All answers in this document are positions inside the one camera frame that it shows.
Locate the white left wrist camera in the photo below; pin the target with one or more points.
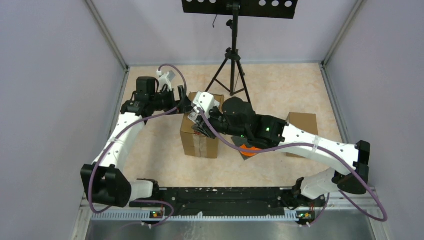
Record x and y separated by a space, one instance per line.
165 80

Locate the large cardboard express box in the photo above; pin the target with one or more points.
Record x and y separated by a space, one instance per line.
197 145

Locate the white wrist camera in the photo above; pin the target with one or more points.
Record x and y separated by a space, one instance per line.
205 101
165 80

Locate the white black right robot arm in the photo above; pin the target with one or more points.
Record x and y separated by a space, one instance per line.
348 163

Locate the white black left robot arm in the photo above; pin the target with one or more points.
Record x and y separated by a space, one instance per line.
103 180

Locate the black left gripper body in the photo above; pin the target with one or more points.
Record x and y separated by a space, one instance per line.
166 101

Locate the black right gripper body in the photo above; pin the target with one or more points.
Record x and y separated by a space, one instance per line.
219 121

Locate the black perforated tripod tray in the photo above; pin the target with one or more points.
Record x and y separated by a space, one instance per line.
277 9

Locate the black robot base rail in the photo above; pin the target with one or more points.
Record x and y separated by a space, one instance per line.
228 201

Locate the white shipping label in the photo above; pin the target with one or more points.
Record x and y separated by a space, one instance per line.
193 116

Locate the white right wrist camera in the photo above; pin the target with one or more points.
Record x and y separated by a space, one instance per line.
205 101

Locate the black tripod stand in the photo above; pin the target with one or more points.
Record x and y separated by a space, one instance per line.
232 54

